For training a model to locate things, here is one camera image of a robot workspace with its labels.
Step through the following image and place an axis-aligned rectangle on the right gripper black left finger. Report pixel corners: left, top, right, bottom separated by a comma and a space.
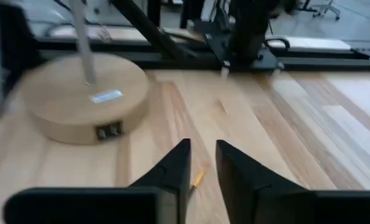
2, 138, 192, 224

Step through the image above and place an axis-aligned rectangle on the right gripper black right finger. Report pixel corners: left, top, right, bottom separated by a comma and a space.
215, 139, 370, 224

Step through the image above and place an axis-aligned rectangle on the thin orange-bristle black paintbrush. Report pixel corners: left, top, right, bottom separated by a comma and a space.
188, 169, 207, 192

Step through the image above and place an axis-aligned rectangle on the round wooden stand base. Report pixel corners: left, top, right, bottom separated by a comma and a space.
22, 52, 151, 146

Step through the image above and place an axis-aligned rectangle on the white flat pad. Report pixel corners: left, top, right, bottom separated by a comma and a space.
265, 35, 351, 52

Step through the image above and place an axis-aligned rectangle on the black diagonal strut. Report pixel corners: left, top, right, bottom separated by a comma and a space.
109, 0, 187, 60

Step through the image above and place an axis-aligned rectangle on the grey metal pole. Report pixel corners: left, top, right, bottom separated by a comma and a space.
67, 0, 98, 87

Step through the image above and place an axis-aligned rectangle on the office chair wheel base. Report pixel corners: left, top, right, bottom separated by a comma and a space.
296, 0, 342, 21

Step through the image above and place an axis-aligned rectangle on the black table edge rail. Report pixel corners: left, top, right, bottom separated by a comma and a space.
32, 37, 370, 73

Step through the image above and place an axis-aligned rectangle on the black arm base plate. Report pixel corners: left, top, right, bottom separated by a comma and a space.
189, 20, 287, 73

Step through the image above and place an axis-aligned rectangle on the black blurred upright post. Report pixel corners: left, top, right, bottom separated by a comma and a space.
0, 2, 44, 97

